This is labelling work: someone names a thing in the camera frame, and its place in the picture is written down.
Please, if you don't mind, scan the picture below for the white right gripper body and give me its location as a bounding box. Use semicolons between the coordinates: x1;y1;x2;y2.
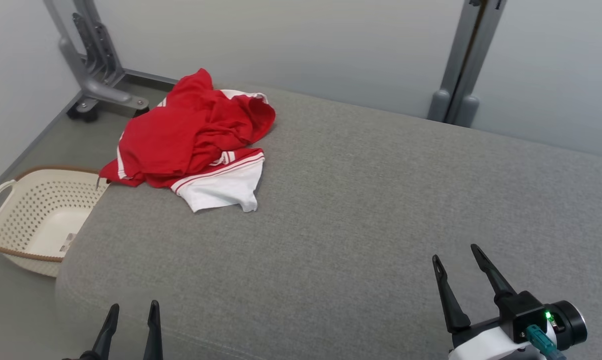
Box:
448;316;532;360

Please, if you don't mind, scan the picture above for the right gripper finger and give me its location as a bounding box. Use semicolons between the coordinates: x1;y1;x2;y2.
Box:
432;254;472;334
471;243;518;306

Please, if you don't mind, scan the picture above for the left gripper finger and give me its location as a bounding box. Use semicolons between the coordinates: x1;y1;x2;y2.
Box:
88;303;120;360
143;300;163;360

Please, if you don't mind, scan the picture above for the white sticker label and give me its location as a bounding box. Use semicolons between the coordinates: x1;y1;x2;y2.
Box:
58;232;78;254

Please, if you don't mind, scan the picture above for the grey fabric sofa cushion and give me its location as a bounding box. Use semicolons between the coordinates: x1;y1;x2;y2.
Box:
55;82;602;360

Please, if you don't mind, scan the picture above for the cream perforated laundry basket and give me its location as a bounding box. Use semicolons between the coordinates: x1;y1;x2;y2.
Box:
0;166;110;278

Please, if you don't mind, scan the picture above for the teal right cable connector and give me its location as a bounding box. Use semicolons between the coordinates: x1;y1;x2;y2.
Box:
526;324;567;360

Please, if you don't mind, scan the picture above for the grey partition post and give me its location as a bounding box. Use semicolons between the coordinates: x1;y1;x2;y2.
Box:
427;0;507;129

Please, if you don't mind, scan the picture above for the grey metal stand frame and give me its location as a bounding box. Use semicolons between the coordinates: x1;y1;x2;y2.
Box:
43;0;150;123

